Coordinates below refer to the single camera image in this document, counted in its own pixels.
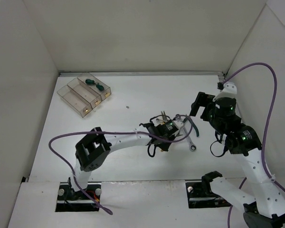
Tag green handled pliers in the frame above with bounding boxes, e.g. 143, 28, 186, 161
183, 117, 200, 137

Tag green stubby Phillips screwdriver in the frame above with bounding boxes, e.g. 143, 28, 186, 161
95, 84, 104, 91

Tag green stubby flathead screwdriver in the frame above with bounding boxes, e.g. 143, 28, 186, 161
85, 79, 95, 85

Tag yellow black cutting pliers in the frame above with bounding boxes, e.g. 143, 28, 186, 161
158, 133, 183, 152

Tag yellow needle-nose pliers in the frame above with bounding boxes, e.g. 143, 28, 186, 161
159, 111, 168, 124

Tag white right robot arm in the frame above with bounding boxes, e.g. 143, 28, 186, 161
190, 83, 285, 228

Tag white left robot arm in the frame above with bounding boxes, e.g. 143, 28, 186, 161
68, 120, 184, 200

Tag small silver ratchet wrench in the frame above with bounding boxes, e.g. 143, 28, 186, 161
150, 114, 182, 123

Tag large silver ratchet wrench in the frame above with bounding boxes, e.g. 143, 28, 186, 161
182, 126, 197, 152

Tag clear three-compartment container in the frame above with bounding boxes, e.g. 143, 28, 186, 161
57, 72, 112, 118

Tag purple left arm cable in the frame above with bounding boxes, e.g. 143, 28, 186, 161
48, 115, 193, 216

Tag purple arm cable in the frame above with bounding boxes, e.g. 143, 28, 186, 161
48, 115, 193, 216
217, 62, 285, 228

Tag aluminium rail right edge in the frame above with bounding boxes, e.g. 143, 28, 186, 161
218, 72, 256, 162

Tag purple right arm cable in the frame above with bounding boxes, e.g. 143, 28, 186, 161
217, 62, 285, 228

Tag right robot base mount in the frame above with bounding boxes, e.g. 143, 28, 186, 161
185, 171, 231, 209

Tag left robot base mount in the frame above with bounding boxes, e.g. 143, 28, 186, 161
55, 182, 99, 212

